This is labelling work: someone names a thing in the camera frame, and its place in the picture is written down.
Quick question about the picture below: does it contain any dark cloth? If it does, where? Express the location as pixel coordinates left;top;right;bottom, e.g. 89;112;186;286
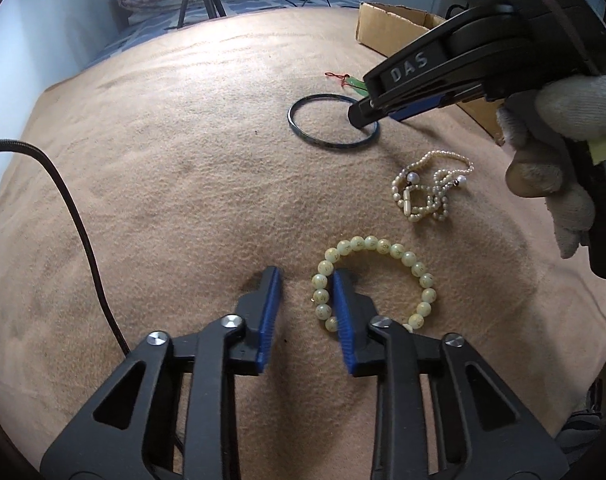
556;382;606;467

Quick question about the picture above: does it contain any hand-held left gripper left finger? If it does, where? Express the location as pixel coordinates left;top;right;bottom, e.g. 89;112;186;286
39;266;284;480

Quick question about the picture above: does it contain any cardboard box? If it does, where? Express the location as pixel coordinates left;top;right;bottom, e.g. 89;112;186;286
354;1;509;143

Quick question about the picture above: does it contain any white pearl necklace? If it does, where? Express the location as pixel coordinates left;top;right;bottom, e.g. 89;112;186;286
391;150;475;224

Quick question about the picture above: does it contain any pale yellow bead bracelet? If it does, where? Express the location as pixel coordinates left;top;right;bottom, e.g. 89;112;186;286
310;235;438;335

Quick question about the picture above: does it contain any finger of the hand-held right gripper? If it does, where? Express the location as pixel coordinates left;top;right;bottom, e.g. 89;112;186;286
363;4;523;112
347;66;487;129

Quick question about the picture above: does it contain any blue patterned bed sheet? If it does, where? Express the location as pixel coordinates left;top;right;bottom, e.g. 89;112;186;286
83;0;369;68

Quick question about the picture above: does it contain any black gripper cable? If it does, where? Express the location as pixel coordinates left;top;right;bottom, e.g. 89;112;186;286
0;139;132;357

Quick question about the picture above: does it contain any dark thin bangle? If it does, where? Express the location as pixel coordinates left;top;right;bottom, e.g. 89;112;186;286
288;94;380;151

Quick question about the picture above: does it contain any green pendant with red cord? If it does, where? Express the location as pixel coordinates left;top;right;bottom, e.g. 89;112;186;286
324;71;370;97

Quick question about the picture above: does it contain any person's right hand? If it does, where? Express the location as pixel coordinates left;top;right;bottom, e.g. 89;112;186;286
497;72;606;260

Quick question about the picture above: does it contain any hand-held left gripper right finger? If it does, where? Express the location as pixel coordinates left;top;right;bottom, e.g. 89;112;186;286
332;268;571;480

